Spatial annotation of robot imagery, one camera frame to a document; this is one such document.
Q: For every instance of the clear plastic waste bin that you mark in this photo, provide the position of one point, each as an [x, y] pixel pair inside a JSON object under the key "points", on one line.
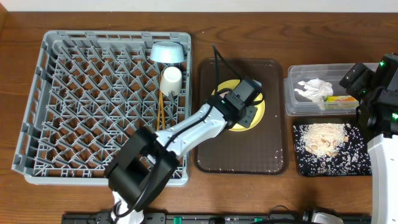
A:
{"points": [[297, 105]]}

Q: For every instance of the white paper napkin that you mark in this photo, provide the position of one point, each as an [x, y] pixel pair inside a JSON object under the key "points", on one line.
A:
{"points": [[316, 90]]}

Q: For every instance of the green yellow snack wrapper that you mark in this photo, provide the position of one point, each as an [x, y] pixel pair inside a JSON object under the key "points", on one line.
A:
{"points": [[341, 103]]}

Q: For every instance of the cream white cup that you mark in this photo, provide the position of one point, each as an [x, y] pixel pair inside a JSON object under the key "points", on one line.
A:
{"points": [[171, 81]]}

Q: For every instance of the black waste tray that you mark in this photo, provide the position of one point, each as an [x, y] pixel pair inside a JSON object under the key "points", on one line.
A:
{"points": [[298, 171]]}

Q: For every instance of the dark brown serving tray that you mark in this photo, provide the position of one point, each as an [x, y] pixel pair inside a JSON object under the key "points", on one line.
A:
{"points": [[261, 149]]}

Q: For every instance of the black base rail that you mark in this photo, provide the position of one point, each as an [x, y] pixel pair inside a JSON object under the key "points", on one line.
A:
{"points": [[278, 214]]}

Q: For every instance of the food scraps rice pile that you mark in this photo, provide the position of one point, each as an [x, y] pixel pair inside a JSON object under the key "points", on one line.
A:
{"points": [[325, 140]]}

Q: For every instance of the light blue bowl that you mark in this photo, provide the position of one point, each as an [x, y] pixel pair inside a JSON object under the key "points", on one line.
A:
{"points": [[167, 52]]}

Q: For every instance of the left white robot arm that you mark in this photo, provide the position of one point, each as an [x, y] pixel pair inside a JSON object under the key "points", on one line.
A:
{"points": [[147, 160]]}

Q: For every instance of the yellow plate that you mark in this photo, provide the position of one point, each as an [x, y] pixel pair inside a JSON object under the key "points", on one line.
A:
{"points": [[260, 107]]}

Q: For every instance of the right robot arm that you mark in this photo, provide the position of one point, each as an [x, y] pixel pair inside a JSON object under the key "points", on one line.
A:
{"points": [[383, 155]]}

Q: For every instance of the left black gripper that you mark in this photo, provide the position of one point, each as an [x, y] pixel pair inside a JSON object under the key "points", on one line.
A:
{"points": [[249, 115]]}

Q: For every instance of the grey dishwasher rack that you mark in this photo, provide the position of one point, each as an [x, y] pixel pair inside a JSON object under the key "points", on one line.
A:
{"points": [[91, 90]]}

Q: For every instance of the wooden chopstick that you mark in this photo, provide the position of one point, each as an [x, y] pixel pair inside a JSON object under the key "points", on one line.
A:
{"points": [[162, 114], [158, 113]]}

